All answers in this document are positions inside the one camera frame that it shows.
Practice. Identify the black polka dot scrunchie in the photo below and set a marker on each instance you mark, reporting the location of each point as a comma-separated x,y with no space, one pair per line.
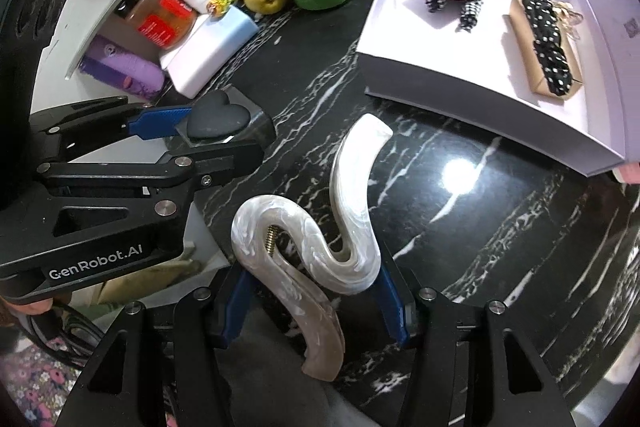
547,39

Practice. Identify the red label jar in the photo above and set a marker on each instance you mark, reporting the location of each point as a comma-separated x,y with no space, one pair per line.
160,17

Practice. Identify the floral cloth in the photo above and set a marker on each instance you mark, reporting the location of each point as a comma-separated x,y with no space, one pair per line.
30,387

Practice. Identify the black heart sponge case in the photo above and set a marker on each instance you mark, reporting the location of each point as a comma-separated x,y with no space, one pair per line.
220,119

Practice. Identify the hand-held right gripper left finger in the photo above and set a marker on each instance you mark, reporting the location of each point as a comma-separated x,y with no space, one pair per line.
235,307

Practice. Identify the pastel pink blue power bank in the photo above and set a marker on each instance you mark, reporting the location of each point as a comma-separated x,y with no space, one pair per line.
210,47

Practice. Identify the pink case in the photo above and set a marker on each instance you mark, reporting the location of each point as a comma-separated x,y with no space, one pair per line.
631,169

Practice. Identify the person's left hand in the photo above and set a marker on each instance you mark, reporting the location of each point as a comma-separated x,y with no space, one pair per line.
22,308

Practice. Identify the pearl white hair claw clip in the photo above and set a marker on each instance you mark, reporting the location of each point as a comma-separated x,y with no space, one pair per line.
350,187

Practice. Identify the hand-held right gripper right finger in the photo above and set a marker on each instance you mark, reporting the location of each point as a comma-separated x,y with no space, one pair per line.
392,307

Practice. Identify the gold rectangular box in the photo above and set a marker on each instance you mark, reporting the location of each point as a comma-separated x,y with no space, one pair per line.
527,52

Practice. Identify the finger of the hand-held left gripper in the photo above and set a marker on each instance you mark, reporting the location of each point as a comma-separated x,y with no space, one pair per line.
220,162
160,119

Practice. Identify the black white gingham scrunchie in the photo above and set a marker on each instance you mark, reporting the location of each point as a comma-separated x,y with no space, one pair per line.
470,11

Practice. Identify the colourful lollipop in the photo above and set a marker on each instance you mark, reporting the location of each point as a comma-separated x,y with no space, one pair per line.
220,4

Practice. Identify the gold ornament hair clip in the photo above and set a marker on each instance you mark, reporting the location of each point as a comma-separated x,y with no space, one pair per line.
570,14

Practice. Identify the lavender cardboard box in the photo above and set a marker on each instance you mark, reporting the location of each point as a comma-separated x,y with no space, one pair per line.
450,57

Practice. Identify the purple bottle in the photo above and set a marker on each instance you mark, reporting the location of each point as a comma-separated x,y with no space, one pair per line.
125,69

